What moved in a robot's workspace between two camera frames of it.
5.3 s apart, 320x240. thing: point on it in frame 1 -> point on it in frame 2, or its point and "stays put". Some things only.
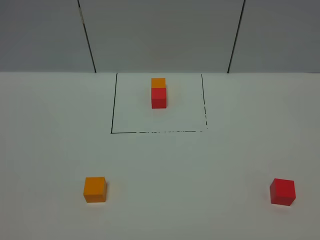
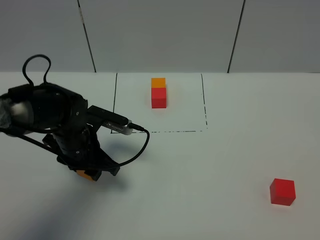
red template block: [159, 97] stays put
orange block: [94, 190] -> [81, 173]
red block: [282, 191] stays put
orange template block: [158, 83] stays put
